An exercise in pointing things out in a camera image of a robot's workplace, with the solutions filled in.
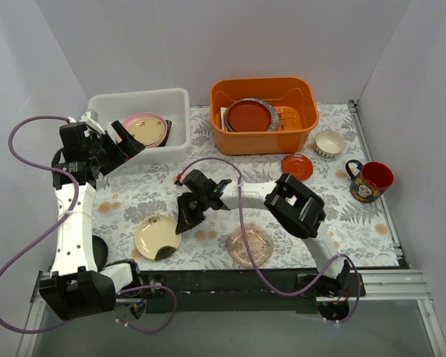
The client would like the black square floral plate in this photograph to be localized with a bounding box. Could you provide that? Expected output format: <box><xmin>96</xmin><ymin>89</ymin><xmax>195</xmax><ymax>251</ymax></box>
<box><xmin>159</xmin><ymin>120</ymin><xmax>172</xmax><ymax>147</ymax></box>

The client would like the small red saucer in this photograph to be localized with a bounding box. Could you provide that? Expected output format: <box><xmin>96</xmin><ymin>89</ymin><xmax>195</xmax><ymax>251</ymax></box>
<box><xmin>281</xmin><ymin>154</ymin><xmax>314</xmax><ymax>181</ymax></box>

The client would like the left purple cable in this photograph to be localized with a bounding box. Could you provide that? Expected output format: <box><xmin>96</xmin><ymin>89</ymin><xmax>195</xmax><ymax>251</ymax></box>
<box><xmin>0</xmin><ymin>115</ymin><xmax>178</xmax><ymax>334</ymax></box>

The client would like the pink glass square plate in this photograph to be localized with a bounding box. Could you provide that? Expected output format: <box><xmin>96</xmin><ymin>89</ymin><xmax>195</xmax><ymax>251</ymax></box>
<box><xmin>225</xmin><ymin>224</ymin><xmax>274</xmax><ymax>268</ymax></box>

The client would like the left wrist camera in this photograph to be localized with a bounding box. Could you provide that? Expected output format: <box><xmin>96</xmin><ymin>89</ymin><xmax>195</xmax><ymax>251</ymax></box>
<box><xmin>59</xmin><ymin>122</ymin><xmax>88</xmax><ymax>155</ymax></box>

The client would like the white patterned bowl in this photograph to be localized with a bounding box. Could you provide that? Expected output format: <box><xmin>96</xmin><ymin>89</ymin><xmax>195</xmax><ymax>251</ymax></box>
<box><xmin>314</xmin><ymin>130</ymin><xmax>346</xmax><ymax>158</ymax></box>

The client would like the purple cable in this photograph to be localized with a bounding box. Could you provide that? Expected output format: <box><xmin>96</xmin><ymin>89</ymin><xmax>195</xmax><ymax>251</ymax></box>
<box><xmin>174</xmin><ymin>156</ymin><xmax>361</xmax><ymax>325</ymax></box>
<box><xmin>0</xmin><ymin>115</ymin><xmax>178</xmax><ymax>334</ymax></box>

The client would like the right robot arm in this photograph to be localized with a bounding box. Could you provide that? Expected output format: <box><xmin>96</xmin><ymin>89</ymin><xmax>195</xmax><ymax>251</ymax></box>
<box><xmin>174</xmin><ymin>170</ymin><xmax>350</xmax><ymax>297</ymax></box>

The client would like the cream floral small plate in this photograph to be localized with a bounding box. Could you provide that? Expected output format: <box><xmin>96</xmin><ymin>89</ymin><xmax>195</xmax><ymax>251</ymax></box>
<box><xmin>127</xmin><ymin>115</ymin><xmax>167</xmax><ymax>147</ymax></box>

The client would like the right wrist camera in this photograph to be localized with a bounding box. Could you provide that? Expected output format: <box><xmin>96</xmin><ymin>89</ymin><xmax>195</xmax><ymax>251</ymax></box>
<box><xmin>183</xmin><ymin>170</ymin><xmax>232</xmax><ymax>206</ymax></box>

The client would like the red plate in orange bin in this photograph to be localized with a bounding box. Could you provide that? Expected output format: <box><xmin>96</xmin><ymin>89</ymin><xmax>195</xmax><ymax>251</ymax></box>
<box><xmin>223</xmin><ymin>98</ymin><xmax>279</xmax><ymax>132</ymax></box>

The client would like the white plastic bin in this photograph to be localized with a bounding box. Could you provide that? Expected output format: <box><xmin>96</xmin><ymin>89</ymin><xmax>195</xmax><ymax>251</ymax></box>
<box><xmin>88</xmin><ymin>88</ymin><xmax>191</xmax><ymax>170</ymax></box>

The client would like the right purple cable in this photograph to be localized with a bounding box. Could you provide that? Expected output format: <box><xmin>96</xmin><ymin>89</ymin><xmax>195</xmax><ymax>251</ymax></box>
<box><xmin>174</xmin><ymin>156</ymin><xmax>361</xmax><ymax>325</ymax></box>

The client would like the pink round plate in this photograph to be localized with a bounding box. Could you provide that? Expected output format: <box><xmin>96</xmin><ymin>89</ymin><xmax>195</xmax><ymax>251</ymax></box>
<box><xmin>122</xmin><ymin>112</ymin><xmax>165</xmax><ymax>148</ymax></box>

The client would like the floral table mat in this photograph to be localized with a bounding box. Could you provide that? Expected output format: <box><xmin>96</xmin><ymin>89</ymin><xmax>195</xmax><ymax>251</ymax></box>
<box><xmin>91</xmin><ymin>104</ymin><xmax>398</xmax><ymax>270</ymax></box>

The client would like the orange plastic bin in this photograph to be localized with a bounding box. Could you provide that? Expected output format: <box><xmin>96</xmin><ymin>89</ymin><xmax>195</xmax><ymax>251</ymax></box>
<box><xmin>210</xmin><ymin>77</ymin><xmax>319</xmax><ymax>155</ymax></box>

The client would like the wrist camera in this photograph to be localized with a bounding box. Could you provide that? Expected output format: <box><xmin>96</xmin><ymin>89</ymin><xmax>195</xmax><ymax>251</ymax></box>
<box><xmin>183</xmin><ymin>170</ymin><xmax>232</xmax><ymax>206</ymax></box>
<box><xmin>59</xmin><ymin>122</ymin><xmax>88</xmax><ymax>155</ymax></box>

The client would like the cream plate with dark patch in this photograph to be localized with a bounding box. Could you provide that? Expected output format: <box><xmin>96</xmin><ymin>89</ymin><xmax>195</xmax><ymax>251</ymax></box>
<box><xmin>135</xmin><ymin>214</ymin><xmax>181</xmax><ymax>261</ymax></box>

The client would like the black round plate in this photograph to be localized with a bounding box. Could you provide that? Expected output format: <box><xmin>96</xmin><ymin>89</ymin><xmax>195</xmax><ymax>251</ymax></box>
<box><xmin>92</xmin><ymin>235</ymin><xmax>109</xmax><ymax>272</ymax></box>

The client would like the black skull mug red inside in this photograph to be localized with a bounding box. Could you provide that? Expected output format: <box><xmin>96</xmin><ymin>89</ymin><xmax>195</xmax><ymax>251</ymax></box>
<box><xmin>345</xmin><ymin>159</ymin><xmax>395</xmax><ymax>204</ymax></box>

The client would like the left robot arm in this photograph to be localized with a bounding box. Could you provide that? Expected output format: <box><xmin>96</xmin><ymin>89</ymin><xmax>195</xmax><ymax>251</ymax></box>
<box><xmin>39</xmin><ymin>120</ymin><xmax>145</xmax><ymax>321</ymax></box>

